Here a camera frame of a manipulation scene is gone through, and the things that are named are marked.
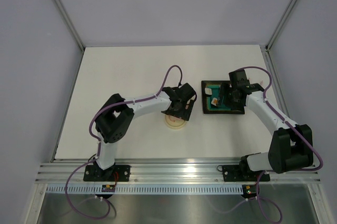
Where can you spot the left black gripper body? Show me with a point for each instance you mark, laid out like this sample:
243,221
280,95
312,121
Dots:
181,112

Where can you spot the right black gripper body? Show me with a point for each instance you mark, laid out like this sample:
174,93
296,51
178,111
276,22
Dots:
229,99

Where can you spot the cream lid with pink handle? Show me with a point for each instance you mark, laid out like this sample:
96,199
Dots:
174,123

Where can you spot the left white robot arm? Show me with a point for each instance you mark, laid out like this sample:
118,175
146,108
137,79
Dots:
112,121

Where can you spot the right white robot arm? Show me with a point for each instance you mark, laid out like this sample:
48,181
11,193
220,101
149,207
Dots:
291,145

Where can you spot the orange centre sushi piece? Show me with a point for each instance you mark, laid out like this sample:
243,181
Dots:
214,102

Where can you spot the white sushi piece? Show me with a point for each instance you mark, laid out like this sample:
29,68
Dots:
208,91

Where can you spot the black and teal square plate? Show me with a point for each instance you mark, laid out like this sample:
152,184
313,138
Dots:
214,97

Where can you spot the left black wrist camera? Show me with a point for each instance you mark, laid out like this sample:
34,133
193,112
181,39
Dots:
186,92

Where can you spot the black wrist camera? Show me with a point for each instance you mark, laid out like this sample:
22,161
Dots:
238,78
186,92

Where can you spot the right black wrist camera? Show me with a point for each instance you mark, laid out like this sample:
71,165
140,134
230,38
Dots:
238,78

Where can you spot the right side aluminium rail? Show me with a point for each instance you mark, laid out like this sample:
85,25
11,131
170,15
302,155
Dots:
276,82

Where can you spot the aluminium rail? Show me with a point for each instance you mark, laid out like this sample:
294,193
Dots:
147,171
276,82

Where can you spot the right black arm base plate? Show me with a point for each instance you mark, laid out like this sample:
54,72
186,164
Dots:
235,173

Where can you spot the white slotted cable duct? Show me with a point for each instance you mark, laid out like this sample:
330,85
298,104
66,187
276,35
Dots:
149,189

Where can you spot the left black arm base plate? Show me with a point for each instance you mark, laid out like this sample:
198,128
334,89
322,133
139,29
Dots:
119,173

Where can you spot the right aluminium frame post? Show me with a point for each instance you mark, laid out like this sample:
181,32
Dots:
281,24

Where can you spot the aluminium frame post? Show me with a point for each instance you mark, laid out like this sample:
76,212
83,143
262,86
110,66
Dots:
281,24
69,24

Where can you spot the aluminium front rail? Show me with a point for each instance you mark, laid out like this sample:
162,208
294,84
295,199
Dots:
147,171

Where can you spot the left aluminium frame post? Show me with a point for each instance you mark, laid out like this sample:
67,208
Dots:
69,24

